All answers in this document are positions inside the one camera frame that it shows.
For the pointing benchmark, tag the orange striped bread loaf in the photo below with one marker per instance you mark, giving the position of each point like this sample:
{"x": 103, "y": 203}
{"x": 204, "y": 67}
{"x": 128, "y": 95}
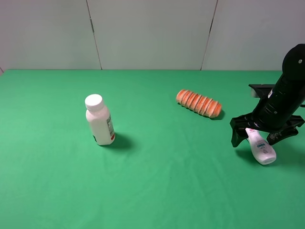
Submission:
{"x": 199, "y": 104}

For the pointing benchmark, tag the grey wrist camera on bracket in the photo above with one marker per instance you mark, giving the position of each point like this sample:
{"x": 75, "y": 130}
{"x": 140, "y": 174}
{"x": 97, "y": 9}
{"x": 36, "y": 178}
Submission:
{"x": 261, "y": 90}

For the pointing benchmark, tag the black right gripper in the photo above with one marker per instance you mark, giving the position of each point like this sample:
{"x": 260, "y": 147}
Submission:
{"x": 277, "y": 134}

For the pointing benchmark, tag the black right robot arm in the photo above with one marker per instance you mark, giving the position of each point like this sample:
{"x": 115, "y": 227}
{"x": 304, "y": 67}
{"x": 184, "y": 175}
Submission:
{"x": 278, "y": 102}

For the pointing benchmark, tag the white bottle with black cap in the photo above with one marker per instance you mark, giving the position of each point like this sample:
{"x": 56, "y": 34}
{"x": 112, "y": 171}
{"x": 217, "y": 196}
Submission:
{"x": 261, "y": 150}

